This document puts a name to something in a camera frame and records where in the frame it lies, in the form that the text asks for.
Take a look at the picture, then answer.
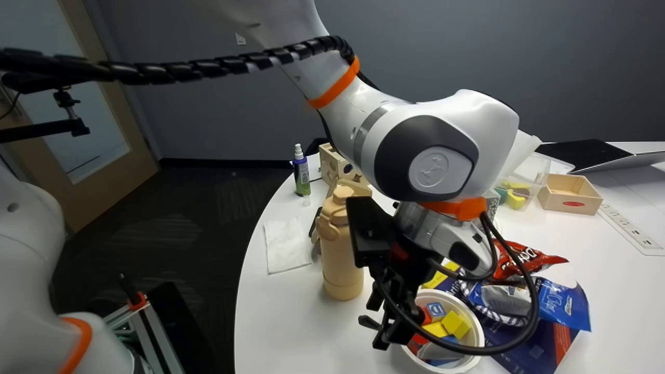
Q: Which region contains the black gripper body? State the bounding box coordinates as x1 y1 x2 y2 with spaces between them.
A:
372 236 442 304

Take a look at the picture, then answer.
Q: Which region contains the white bowl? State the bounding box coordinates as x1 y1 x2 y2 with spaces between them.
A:
399 289 486 374

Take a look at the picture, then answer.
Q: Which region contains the yellow toy block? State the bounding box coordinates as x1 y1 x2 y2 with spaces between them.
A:
421 321 449 341
439 310 473 341

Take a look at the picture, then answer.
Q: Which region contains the beige water bottle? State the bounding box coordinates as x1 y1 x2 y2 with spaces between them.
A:
312 180 370 304

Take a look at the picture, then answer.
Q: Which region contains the white paper napkin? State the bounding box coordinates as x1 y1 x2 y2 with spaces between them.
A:
259 215 318 276

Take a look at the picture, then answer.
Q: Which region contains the orange chip bag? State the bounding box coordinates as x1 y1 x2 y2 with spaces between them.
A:
486 236 570 284

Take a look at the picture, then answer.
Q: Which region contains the wooden shape sorter box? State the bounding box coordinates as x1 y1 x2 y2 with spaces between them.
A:
318 142 372 193

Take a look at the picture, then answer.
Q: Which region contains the clear plastic container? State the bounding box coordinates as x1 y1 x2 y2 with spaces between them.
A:
494 163 549 213

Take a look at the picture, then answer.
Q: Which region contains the blue spray bottle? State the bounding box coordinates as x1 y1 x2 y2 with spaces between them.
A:
290 142 312 200

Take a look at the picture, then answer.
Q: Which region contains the blue snack bag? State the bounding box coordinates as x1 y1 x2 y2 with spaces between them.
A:
442 273 592 374

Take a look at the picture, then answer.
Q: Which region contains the white plastic bag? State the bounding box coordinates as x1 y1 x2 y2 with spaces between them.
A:
508 132 547 182

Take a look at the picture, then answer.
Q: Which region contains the wooden tray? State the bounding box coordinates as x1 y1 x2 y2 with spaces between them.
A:
537 173 605 216

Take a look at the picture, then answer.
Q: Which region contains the black robot cart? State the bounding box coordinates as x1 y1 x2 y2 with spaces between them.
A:
147 279 209 374

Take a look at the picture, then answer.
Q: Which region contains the black laptop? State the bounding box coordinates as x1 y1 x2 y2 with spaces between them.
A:
537 137 665 175

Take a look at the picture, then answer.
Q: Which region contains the white ruler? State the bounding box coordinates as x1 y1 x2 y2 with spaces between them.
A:
599 200 665 257

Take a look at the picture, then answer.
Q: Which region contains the wooden framed glass door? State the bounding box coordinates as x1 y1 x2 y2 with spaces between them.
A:
0 0 159 234

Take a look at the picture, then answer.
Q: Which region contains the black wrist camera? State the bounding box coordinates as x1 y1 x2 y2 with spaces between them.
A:
345 195 399 269

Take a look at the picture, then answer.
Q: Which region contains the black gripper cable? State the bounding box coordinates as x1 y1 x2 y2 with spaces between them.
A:
377 215 542 358

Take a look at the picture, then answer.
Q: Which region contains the aluminium profile base frame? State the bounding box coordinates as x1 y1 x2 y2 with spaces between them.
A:
102 304 185 374

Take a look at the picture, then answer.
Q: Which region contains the red topped black post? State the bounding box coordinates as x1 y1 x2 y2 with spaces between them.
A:
121 273 152 314

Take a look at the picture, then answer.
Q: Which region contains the black corrugated cable conduit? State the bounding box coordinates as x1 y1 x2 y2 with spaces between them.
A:
0 34 357 91

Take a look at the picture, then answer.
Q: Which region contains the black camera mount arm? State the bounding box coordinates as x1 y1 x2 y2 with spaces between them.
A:
0 86 91 146

